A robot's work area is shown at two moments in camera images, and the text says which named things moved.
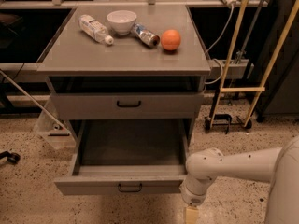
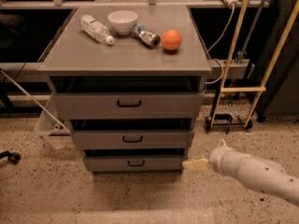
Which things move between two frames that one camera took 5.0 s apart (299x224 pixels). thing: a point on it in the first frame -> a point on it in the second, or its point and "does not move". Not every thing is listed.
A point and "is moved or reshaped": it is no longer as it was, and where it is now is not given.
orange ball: [170, 39] does not move
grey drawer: [140, 156] is moved or reshaped
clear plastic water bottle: [94, 29] does not move
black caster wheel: [12, 158] does not move
